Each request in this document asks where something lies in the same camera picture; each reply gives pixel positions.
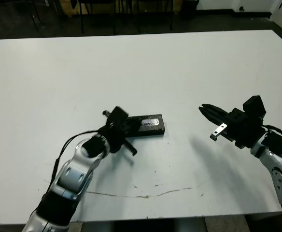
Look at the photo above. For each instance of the black trash bin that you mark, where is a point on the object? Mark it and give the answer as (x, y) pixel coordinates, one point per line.
(189, 9)

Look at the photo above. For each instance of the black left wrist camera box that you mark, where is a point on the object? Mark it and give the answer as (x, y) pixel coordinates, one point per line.
(119, 114)

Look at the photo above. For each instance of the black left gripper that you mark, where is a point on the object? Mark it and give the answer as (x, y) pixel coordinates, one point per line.
(115, 137)

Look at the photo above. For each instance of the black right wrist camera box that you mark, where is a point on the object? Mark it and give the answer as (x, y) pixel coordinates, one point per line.
(254, 106)

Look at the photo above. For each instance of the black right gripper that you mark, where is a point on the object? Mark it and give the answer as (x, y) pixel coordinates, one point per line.
(242, 131)

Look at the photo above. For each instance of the black box lid silver label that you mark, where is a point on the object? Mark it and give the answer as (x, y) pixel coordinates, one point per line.
(153, 128)

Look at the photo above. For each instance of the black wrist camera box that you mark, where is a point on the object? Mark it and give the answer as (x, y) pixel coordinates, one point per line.
(254, 106)
(119, 114)

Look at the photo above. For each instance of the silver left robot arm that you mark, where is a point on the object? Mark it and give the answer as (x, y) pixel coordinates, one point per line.
(71, 174)

